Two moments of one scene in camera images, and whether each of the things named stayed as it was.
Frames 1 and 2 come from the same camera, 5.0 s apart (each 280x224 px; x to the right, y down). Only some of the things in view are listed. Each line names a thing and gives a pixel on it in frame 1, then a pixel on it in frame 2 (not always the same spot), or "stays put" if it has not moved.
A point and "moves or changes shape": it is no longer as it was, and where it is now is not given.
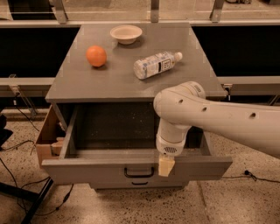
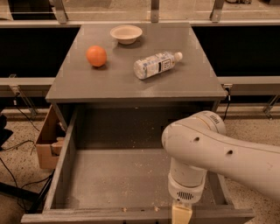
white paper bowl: [126, 34] stays put
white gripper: [170, 147] -> [185, 192]
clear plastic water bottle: [156, 64] stays put
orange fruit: [96, 56] stays put
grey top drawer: [116, 142] moves or changes shape
